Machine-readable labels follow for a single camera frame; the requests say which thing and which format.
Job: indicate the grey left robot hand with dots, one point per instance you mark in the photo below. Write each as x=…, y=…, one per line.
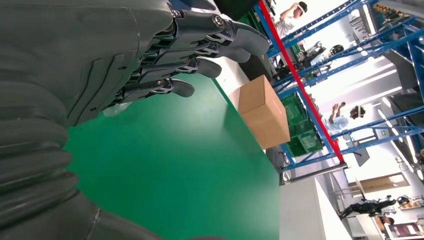
x=82, y=39

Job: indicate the black equipment case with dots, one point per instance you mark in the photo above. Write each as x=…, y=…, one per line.
x=235, y=6
x=256, y=68

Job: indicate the brown cardboard box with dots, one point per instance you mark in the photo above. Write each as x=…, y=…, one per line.
x=263, y=114

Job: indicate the red rack bar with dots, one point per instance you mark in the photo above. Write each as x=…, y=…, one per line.
x=299, y=79

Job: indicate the green plastic crate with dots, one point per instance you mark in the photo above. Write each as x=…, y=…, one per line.
x=293, y=111
x=304, y=142

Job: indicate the white cabinet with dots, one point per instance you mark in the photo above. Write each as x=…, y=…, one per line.
x=304, y=212

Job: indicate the brown wooden cabinet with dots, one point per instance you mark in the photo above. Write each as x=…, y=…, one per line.
x=381, y=182

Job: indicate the grey metal post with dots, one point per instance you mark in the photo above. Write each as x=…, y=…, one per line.
x=314, y=173

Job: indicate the blue metal rack frame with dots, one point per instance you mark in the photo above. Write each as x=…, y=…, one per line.
x=364, y=54

